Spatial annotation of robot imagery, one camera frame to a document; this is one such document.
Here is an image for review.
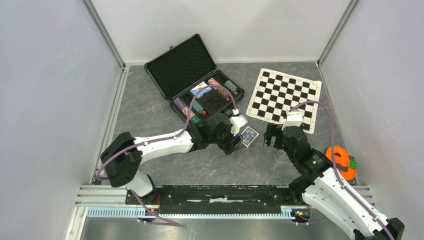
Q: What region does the purple chip stack front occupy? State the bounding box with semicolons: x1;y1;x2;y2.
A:
173;97;187;111

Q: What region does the green chip stack lower row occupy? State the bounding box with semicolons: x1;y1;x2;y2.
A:
190;116;201;125

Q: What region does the pink chip stack upper row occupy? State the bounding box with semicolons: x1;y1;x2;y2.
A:
207;78;230;101

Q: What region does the green toy brick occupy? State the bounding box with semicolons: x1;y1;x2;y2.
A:
348;160;357;169

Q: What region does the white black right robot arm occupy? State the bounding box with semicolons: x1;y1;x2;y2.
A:
264;123;405;240

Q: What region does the blue patterned card deck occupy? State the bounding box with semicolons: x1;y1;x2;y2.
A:
240;126;259;148

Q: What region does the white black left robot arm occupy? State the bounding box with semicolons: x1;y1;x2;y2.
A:
96;113;248;204

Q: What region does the green chip stack middle row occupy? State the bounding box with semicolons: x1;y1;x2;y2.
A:
192;100;204;114

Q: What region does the pink chip stack row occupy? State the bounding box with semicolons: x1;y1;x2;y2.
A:
181;106;196;121
207;78;230;101

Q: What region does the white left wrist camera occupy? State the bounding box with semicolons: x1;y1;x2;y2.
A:
229;108;248;136

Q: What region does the blue boxed card deck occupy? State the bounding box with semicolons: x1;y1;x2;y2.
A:
190;81;211;98

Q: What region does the pink chip stack lower row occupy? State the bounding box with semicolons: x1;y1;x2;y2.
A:
181;106;196;121

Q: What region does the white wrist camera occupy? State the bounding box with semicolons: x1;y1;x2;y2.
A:
229;108;248;136
281;109;304;129

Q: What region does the orange tape dispenser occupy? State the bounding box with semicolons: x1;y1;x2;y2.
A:
333;145;357;181

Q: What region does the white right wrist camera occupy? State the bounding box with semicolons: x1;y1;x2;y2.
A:
281;109;304;129

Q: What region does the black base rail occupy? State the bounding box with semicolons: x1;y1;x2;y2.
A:
141;185;311;215

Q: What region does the black poker set case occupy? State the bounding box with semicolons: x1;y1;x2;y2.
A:
144;33;245;124

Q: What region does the black white chessboard mat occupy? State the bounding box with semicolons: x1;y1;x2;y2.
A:
246;68;322;124

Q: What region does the clear round disc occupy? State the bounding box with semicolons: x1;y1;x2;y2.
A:
274;150;287;164

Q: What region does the green chip stack row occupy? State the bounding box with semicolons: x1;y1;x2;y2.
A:
224;80;238;95
190;116;201;125
192;100;204;114

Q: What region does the green chip stack upper row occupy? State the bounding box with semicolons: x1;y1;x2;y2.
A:
224;80;238;95

